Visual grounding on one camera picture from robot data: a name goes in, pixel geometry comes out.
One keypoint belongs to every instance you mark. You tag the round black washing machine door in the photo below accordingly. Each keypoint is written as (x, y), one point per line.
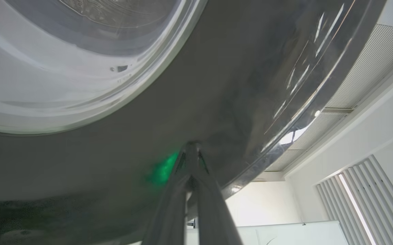
(216, 85)

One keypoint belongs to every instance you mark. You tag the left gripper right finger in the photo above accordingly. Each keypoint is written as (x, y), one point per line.
(213, 214)

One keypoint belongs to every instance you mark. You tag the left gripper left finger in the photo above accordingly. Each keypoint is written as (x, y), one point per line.
(169, 214)

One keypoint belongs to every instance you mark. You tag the white glass partition board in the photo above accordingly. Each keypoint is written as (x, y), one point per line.
(291, 234)

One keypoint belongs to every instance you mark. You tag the white vertical slat panel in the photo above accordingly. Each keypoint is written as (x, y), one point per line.
(380, 204)

